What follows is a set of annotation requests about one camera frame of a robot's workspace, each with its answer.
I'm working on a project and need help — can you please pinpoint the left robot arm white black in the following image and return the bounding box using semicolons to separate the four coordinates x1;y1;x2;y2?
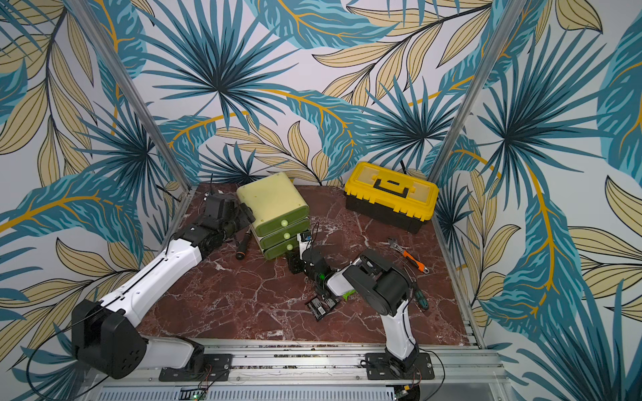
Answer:
71;194;255;380

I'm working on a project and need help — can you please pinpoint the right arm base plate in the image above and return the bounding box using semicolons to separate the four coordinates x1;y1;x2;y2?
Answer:
359;353;436;381

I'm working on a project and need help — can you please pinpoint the green top drawer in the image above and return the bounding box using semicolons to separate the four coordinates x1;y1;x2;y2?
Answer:
252;212;308;237

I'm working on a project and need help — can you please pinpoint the pale green drawer cabinet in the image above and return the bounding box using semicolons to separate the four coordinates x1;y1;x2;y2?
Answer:
237;172;309;254

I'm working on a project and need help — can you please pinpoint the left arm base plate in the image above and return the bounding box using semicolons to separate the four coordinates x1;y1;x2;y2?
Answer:
159;354;232;382

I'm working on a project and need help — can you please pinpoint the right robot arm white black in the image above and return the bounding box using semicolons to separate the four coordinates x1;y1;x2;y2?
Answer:
286;248;419;370

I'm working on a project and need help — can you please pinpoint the green cookie packet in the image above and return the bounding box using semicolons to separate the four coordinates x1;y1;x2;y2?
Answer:
342;289;356;301

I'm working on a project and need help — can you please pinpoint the green drawer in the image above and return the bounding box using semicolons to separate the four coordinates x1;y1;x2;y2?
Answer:
263;237;299;260
252;212;308;237
258;219;310;249

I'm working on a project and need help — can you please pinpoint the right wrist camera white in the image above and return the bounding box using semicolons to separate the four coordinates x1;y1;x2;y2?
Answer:
297;231;313;259

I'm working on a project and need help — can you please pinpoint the aluminium front rail frame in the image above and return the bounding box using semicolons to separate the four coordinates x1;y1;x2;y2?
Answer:
80;339;517;400

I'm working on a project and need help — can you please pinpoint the green bottom drawer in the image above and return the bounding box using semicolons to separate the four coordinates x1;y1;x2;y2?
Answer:
263;237;299;260

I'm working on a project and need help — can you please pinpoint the green black screwdriver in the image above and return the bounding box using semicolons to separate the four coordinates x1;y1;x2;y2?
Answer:
411;281;430;312

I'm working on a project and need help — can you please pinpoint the right aluminium corner post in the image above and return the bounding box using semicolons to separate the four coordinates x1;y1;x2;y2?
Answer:
427;0;528;184

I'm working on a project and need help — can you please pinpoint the black orange screwdriver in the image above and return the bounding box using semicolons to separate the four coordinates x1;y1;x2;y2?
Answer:
236;230;252;261

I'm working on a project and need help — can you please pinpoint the orange adjustable wrench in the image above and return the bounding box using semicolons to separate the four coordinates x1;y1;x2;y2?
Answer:
388;238;429;274

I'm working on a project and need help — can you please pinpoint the aluminium corner post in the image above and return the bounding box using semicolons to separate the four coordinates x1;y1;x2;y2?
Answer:
68;0;192;192
427;0;528;184

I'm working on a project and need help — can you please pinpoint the left aluminium corner post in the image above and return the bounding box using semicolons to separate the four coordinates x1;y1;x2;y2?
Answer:
68;0;192;192

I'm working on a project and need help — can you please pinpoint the yellow black toolbox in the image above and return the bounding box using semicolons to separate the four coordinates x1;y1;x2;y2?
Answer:
344;162;439;234

